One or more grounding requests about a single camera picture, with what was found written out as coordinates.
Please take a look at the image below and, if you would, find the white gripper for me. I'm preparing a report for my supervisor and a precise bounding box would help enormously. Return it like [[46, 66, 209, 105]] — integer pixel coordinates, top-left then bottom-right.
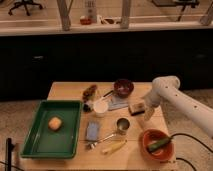
[[142, 95, 158, 121]]

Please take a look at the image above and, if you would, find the black and tan eraser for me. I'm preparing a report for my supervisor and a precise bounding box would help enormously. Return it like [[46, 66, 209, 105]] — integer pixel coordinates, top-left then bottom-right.
[[129, 103, 145, 116]]

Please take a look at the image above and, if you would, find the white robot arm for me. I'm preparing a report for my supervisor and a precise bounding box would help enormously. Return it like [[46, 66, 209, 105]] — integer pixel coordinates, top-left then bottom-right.
[[143, 76, 213, 139]]

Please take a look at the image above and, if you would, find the small metal cup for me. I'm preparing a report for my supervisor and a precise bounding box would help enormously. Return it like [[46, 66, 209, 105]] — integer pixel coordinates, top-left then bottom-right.
[[117, 118, 130, 135]]

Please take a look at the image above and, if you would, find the white plastic cup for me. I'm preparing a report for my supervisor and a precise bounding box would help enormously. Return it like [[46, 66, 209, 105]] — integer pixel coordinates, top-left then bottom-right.
[[93, 101, 109, 117]]

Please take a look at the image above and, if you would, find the dark red bowl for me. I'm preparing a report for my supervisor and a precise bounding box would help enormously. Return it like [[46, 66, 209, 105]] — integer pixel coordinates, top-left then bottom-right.
[[114, 79, 134, 98]]

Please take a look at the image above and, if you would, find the grey cloth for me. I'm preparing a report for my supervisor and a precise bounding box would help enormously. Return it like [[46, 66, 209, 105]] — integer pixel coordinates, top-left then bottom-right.
[[108, 96, 128, 111]]

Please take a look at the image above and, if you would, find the green cucumber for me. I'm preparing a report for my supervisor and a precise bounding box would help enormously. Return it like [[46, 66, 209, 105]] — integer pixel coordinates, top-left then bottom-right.
[[147, 137, 171, 153]]

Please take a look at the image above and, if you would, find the black spoon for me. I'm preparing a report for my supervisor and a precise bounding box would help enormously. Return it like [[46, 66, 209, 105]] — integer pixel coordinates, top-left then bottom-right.
[[102, 90, 114, 98]]

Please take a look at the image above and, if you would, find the yellow banana toy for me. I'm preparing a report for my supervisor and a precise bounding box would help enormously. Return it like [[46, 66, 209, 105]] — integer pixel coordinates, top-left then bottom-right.
[[102, 140, 126, 155]]

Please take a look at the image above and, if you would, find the orange bowl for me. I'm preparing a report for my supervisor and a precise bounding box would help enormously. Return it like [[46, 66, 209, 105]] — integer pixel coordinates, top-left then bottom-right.
[[139, 129, 174, 162]]

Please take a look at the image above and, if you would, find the blue sponge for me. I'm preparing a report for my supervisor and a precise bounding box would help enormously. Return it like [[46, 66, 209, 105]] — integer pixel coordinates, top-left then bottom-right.
[[86, 121, 100, 141]]

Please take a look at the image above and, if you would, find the small black object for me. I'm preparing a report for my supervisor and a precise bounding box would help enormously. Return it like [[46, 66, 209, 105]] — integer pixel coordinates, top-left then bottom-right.
[[83, 103, 92, 112]]

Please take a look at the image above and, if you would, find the brown pine cone toy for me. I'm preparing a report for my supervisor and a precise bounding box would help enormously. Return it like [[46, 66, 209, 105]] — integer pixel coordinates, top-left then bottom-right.
[[82, 85, 97, 102]]

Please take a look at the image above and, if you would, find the metal fork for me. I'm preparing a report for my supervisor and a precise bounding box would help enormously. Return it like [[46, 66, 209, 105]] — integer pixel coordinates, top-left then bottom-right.
[[85, 133, 118, 150]]

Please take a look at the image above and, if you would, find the yellow bread roll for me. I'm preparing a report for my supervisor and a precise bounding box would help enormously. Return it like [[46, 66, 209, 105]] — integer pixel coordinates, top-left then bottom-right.
[[48, 117, 62, 131]]

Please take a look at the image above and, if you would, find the green plastic tray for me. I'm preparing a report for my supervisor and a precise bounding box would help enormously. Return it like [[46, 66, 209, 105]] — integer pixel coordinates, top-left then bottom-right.
[[21, 100, 82, 159]]

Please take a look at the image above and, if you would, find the red object on shelf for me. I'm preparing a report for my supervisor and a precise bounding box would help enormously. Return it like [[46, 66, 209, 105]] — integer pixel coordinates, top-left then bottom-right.
[[80, 18, 92, 25]]

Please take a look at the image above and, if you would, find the black office chair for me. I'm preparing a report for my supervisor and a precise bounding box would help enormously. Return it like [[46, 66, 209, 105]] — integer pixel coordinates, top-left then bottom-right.
[[8, 0, 43, 16]]

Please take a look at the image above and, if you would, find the black cable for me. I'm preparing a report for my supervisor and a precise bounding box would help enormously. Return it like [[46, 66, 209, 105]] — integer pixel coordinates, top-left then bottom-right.
[[170, 132, 213, 171]]

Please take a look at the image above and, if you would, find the black stand post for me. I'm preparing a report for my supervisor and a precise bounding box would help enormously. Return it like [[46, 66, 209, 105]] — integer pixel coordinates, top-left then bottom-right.
[[5, 138, 14, 171]]

